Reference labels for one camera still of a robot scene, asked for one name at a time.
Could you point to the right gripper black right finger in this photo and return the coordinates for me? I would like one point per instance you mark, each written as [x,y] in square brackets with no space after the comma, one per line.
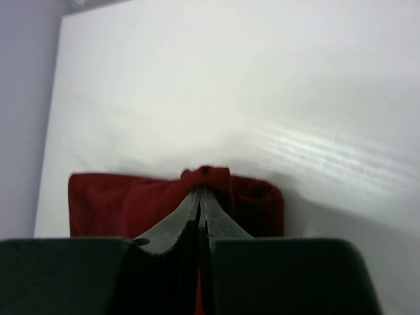
[241,274]

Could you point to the maroon t shirt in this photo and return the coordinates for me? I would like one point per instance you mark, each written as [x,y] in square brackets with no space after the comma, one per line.
[161,216]

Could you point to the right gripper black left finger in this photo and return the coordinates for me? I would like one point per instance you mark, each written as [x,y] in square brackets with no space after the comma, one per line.
[73,276]

